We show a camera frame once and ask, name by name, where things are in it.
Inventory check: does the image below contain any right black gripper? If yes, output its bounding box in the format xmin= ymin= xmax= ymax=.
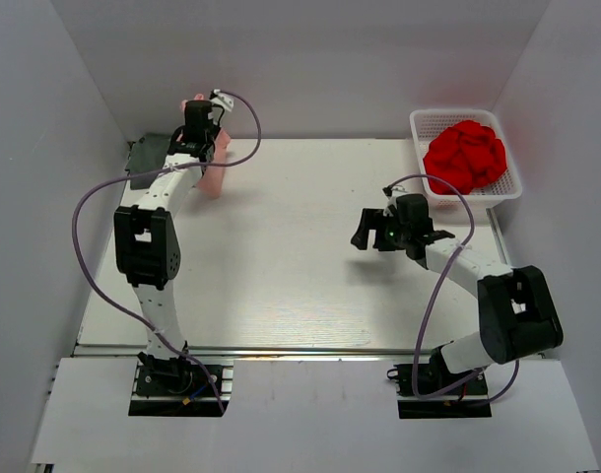
xmin=352 ymin=208 xmax=411 ymax=251

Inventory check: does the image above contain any pink t shirt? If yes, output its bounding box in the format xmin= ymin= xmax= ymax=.
xmin=196 ymin=98 xmax=232 ymax=199

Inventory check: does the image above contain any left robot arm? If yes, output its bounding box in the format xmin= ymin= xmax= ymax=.
xmin=114 ymin=98 xmax=220 ymax=393

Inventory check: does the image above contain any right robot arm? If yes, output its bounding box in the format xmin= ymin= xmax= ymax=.
xmin=351 ymin=194 xmax=564 ymax=397

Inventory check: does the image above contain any folded green t shirt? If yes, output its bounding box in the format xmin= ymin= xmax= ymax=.
xmin=125 ymin=133 xmax=170 ymax=190

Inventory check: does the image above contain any red t shirt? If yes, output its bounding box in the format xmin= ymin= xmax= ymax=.
xmin=424 ymin=120 xmax=507 ymax=195

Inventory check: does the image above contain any white plastic basket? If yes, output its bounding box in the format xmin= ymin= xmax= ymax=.
xmin=410 ymin=108 xmax=522 ymax=208

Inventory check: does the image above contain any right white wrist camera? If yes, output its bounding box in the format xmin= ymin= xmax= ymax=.
xmin=382 ymin=185 xmax=408 ymax=216

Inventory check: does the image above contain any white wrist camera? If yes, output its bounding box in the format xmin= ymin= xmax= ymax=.
xmin=382 ymin=185 xmax=408 ymax=216
xmin=209 ymin=89 xmax=234 ymax=112

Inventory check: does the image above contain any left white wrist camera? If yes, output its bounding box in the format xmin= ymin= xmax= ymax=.
xmin=209 ymin=89 xmax=234 ymax=112

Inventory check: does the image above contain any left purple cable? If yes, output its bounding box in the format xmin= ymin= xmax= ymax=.
xmin=71 ymin=89 xmax=262 ymax=415

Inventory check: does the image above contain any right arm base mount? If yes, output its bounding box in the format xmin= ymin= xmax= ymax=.
xmin=386 ymin=362 xmax=494 ymax=420

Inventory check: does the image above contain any aluminium rail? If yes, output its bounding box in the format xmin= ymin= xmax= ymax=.
xmin=73 ymin=344 xmax=414 ymax=358

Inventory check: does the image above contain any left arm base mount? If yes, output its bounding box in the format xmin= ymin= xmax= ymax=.
xmin=128 ymin=362 xmax=224 ymax=418

